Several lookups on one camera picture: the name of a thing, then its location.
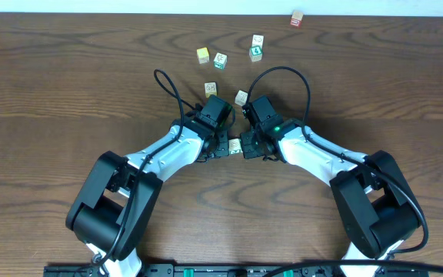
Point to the green F wooden block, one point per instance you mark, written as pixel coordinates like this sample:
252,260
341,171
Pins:
220,60

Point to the plain white wooden block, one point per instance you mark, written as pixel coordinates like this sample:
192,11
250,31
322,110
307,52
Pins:
241,98

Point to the green 4 wooden block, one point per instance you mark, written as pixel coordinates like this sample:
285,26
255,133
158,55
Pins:
255,53

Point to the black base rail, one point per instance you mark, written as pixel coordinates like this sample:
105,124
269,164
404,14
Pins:
169,270

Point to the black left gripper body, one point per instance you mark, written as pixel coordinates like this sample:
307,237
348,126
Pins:
221,144

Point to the yellow top wooden block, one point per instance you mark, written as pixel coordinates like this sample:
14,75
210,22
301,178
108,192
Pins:
203,55

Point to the yellow K wooden block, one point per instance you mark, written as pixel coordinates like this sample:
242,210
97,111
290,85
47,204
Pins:
210,89

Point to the red block by wall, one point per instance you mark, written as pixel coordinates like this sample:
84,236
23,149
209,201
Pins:
296,18

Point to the red sided wooden block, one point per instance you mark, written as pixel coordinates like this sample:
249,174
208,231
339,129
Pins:
257,40

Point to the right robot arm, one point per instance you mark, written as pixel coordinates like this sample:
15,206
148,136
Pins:
377,207

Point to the yellow sided O wooden block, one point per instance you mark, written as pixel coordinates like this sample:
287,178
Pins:
234,146

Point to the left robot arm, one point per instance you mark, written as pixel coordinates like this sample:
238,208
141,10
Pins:
116,201

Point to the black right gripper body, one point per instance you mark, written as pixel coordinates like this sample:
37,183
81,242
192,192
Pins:
251,145

